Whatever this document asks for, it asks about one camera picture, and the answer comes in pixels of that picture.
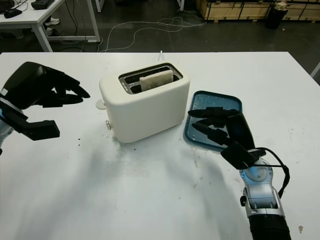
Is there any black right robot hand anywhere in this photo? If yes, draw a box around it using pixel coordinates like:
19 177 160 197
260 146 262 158
187 106 257 154

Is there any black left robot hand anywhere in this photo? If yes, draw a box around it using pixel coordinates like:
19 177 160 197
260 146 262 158
0 61 91 111

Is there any slice of white bread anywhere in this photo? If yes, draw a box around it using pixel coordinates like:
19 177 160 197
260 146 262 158
139 69 174 92

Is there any blue plastic tray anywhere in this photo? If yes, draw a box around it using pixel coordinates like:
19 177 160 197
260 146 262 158
183 90 243 152

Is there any white two-slot toaster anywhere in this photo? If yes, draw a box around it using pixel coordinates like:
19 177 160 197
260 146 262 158
98 62 191 144

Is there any white office desk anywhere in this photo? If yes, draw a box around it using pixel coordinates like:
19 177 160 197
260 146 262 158
0 0 102 53

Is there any black computer mouse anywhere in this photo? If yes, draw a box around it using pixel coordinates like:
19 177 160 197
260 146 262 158
3 8 23 19

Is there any black handheld device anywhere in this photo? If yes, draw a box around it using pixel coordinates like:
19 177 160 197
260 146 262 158
31 0 55 10

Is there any white table leg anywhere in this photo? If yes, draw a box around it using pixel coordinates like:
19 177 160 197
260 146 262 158
310 62 320 87

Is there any black trash bin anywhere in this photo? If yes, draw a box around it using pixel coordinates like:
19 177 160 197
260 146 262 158
264 2 289 30

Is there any wooden crate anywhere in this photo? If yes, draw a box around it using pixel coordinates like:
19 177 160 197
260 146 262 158
196 0 320 22

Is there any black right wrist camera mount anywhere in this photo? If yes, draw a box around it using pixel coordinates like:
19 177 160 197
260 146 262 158
220 140 261 171

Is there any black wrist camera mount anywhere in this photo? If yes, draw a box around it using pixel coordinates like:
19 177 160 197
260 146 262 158
220 140 261 171
0 98 61 142

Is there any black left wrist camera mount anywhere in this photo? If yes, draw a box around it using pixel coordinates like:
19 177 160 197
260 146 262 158
0 98 61 142

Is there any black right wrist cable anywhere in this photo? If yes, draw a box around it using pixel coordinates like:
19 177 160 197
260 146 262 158
249 147 291 199

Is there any white cable on floor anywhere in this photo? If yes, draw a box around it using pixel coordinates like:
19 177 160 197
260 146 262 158
99 16 208 53

